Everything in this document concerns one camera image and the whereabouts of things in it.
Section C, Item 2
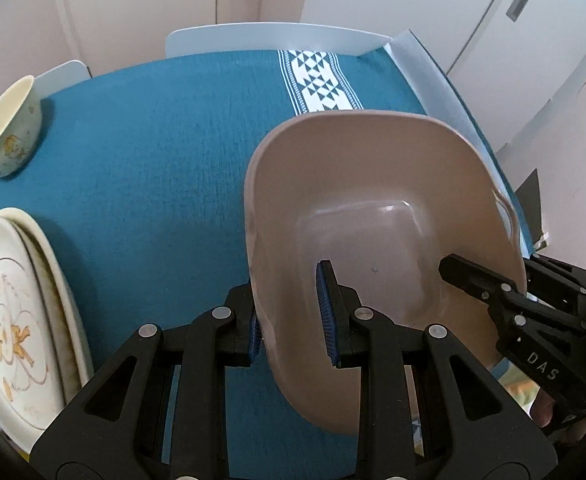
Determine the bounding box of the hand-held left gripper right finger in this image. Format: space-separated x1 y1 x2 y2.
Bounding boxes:
314 260 560 480

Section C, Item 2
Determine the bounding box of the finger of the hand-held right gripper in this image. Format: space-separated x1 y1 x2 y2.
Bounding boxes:
438 254 528 321
525 255 586 313

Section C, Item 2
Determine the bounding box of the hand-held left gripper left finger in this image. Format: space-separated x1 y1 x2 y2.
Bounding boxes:
29 280 263 480

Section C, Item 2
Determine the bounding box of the pink square plastic basin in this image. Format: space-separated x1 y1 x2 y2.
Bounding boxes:
243 109 528 438

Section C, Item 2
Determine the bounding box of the person's right hand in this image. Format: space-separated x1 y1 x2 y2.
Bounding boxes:
530 390 556 428

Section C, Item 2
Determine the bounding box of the teal patterned tablecloth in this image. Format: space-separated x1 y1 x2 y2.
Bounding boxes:
0 49 534 480

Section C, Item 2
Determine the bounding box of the plain white plate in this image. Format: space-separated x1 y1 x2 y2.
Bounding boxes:
0 206 95 386

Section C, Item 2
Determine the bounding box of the cartoon print plate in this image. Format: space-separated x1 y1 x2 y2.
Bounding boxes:
0 215 71 453

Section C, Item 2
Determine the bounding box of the white wardrobe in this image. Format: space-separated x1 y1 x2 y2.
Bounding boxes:
298 0 586 151

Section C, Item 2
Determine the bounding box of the cream round bowl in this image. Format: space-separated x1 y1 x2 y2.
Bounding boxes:
0 75 42 178

